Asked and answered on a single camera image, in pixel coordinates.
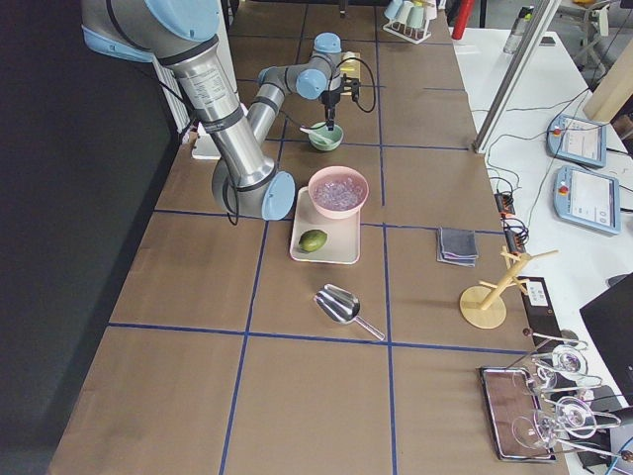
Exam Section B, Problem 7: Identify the metal tray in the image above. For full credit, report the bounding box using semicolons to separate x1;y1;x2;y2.
479;367;556;463

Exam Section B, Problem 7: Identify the white plastic spoon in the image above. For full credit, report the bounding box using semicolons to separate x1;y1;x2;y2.
300;127;322;140

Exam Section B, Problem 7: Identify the white cup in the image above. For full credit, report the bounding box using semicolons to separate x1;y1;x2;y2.
395;0;414;25

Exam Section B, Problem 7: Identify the teach pendant tablet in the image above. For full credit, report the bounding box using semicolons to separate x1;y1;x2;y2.
553;165;621;236
546;114;606;169

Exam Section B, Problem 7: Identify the folded grey cloth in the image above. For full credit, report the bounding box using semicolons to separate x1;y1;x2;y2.
436;228;479;267

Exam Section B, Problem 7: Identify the bamboo cutting board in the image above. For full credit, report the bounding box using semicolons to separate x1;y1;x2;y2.
339;51;362;97

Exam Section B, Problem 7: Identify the mint green bowl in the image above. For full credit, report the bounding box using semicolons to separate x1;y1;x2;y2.
309;122;344;151

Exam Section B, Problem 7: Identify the light blue cup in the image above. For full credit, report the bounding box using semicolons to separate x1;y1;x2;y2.
384;0;404;21

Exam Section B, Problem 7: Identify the steel ice scoop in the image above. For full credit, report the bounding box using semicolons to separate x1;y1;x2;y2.
314;284;386;341

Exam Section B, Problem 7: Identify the white wire cup rack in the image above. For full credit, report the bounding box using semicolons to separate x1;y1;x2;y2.
382;20;431;45

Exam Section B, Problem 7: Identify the green cup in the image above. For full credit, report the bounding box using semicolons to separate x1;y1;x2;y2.
406;5;425;30

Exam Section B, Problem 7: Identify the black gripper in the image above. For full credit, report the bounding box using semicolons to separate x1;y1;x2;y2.
320;73;361;131

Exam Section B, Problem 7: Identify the aluminium frame post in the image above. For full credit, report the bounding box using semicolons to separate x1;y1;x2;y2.
473;0;561;153

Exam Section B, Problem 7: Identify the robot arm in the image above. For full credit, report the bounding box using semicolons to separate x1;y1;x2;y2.
81;1;357;221

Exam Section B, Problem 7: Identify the near teach pendant tablet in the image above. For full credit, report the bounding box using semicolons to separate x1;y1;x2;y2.
553;165;621;236

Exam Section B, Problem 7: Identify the wooden mug tree stand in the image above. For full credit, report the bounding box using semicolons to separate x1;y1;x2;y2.
459;245;559;330

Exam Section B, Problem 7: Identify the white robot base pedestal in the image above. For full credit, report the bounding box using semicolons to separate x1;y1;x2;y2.
192;0;238;160

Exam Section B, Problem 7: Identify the wine glass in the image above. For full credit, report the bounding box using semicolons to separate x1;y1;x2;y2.
517;344;594;396
511;396;622;449

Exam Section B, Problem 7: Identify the pink bowl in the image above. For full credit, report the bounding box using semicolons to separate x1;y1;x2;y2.
308;166;369;220

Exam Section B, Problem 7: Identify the far teach pendant tablet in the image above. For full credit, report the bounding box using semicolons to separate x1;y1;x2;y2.
546;114;606;169

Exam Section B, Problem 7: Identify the beige plastic tray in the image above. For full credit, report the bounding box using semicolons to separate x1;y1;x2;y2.
289;187;361;264

